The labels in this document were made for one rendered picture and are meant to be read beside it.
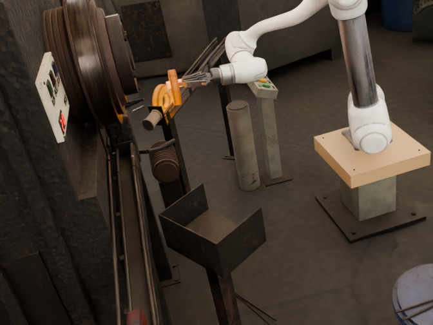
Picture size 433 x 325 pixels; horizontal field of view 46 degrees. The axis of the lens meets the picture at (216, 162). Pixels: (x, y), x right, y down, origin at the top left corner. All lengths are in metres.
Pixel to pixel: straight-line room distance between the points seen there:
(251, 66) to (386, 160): 0.71
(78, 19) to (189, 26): 2.91
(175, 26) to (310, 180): 2.16
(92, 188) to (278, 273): 1.11
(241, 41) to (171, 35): 2.31
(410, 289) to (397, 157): 0.78
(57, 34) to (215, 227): 0.80
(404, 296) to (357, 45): 0.91
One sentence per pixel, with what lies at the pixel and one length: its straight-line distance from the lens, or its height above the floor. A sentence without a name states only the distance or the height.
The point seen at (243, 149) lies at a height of 0.28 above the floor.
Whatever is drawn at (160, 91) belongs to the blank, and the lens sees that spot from 2.40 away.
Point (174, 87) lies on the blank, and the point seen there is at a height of 0.86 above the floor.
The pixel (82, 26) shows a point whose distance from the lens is 1.68.
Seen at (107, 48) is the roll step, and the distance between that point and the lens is 1.70.
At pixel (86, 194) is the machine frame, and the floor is 0.87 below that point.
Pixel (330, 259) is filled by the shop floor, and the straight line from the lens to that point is 2.43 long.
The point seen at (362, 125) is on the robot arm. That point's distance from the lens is 2.13.
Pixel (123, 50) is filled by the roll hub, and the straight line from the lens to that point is 1.72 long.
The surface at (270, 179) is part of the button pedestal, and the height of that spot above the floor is 0.01.
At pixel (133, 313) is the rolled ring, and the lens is 1.29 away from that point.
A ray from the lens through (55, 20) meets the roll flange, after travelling 1.75.
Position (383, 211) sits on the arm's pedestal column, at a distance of 2.64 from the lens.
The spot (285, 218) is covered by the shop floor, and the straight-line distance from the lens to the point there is 2.68.
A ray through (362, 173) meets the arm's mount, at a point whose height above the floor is 0.41.
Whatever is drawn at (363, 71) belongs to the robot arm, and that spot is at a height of 0.86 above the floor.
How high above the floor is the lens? 1.66
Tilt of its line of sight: 31 degrees down
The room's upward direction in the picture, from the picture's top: 11 degrees counter-clockwise
